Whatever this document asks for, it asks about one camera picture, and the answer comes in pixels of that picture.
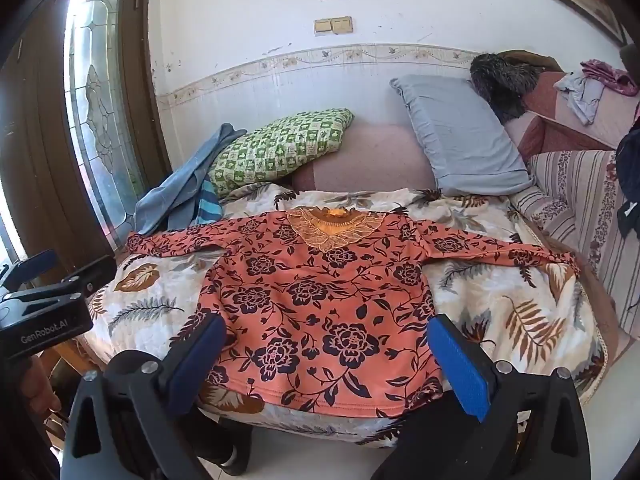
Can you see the wooden door with patterned glass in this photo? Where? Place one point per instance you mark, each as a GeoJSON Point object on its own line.
{"type": "Point", "coordinates": [45, 135]}

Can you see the leaf print plush blanket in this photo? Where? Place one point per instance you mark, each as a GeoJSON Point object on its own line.
{"type": "Point", "coordinates": [150, 305]}

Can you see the dark furry garment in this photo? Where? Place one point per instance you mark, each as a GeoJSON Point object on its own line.
{"type": "Point", "coordinates": [500, 85]}

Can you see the blue-grey garment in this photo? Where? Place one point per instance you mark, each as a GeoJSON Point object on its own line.
{"type": "Point", "coordinates": [170, 195]}

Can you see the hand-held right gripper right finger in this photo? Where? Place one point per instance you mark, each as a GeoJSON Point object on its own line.
{"type": "Point", "coordinates": [460, 370]}

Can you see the brown wooden furniture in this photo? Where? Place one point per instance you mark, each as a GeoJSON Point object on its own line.
{"type": "Point", "coordinates": [75, 360]}

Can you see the wall switch plate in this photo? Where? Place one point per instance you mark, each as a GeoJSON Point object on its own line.
{"type": "Point", "coordinates": [342, 25]}
{"type": "Point", "coordinates": [323, 26]}

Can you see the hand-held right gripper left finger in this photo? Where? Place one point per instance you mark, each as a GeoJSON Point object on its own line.
{"type": "Point", "coordinates": [200, 360]}

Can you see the green checked pillow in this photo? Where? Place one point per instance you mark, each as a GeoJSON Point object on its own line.
{"type": "Point", "coordinates": [280, 150]}

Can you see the purple cloth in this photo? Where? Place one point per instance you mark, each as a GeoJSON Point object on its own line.
{"type": "Point", "coordinates": [607, 75]}

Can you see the pink seat cushion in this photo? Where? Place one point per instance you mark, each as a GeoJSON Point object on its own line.
{"type": "Point", "coordinates": [370, 160]}

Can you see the person's left hand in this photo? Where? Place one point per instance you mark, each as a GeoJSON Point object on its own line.
{"type": "Point", "coordinates": [40, 390]}

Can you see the blue striped sweater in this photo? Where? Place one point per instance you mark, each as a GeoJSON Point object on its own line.
{"type": "Point", "coordinates": [207, 205]}

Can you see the light blue cloth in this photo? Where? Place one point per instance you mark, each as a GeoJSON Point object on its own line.
{"type": "Point", "coordinates": [582, 97]}

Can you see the dark hanging clothing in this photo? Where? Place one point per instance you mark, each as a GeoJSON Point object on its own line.
{"type": "Point", "coordinates": [630, 175]}

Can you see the brown garment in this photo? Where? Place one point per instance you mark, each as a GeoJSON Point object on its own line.
{"type": "Point", "coordinates": [540, 60]}

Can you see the striped floral sofa cover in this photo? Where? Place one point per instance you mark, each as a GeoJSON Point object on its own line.
{"type": "Point", "coordinates": [580, 195]}

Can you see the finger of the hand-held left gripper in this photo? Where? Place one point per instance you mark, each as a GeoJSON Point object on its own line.
{"type": "Point", "coordinates": [85, 275]}
{"type": "Point", "coordinates": [35, 266]}

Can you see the blue-grey pillow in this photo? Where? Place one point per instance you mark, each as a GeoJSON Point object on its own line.
{"type": "Point", "coordinates": [460, 135]}

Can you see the orange floral shirt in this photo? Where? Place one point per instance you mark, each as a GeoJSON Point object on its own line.
{"type": "Point", "coordinates": [320, 300]}

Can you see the black bed leg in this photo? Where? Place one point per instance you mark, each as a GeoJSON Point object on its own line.
{"type": "Point", "coordinates": [232, 440]}

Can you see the pink sofa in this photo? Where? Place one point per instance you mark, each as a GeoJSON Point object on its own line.
{"type": "Point", "coordinates": [615, 120]}

